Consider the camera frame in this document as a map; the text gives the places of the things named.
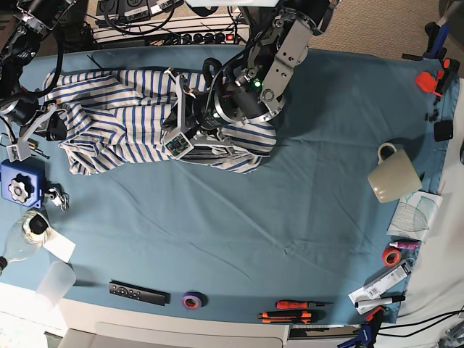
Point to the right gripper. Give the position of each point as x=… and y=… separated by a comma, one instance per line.
x=54, y=129

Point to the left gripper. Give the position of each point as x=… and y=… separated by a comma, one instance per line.
x=225, y=103

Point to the blue white striped T-shirt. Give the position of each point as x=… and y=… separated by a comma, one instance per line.
x=114, y=117

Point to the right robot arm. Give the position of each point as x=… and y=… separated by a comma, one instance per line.
x=21, y=38

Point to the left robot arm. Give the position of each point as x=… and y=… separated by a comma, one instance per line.
x=278, y=41

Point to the blue box with knob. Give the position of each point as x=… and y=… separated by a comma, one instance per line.
x=23, y=183

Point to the small metal padlock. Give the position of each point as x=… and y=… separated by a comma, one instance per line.
x=58, y=197

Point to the black power strip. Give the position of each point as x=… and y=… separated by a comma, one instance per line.
x=177, y=39

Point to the clear plastic bottle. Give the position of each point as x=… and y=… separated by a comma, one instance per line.
x=25, y=237

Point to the translucent plastic cup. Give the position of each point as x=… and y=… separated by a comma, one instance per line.
x=59, y=279

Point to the teal table cloth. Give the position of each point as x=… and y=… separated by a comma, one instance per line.
x=304, y=225

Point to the black remote control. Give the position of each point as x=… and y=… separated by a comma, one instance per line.
x=139, y=293

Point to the beige ceramic mug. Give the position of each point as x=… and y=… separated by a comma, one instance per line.
x=394, y=177

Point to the orange black clamp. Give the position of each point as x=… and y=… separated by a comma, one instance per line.
x=439, y=83

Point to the purple tape roll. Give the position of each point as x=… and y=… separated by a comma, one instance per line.
x=193, y=300

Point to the red screwdriver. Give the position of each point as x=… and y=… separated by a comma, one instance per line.
x=288, y=304

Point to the small black box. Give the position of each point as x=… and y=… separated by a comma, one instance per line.
x=443, y=130

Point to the leaf pattern card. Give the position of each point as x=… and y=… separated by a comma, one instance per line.
x=414, y=215

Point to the small purple tube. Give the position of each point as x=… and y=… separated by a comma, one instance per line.
x=409, y=245

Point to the orange tape roll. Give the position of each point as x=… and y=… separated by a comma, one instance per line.
x=391, y=256

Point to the orange utility knife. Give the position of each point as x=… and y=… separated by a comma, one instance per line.
x=288, y=316

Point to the white packaged item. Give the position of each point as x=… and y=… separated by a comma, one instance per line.
x=383, y=283

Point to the black marker pen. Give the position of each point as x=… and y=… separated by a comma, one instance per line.
x=379, y=301

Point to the blue black clamp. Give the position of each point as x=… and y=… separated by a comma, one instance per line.
x=366, y=335

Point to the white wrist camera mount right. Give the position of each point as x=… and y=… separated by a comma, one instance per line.
x=19, y=149

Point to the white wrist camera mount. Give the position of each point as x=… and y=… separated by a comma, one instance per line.
x=19, y=149
x=189, y=127

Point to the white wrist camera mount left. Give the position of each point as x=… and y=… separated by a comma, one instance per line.
x=189, y=127

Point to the black cable tie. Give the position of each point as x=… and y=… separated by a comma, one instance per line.
x=95, y=62

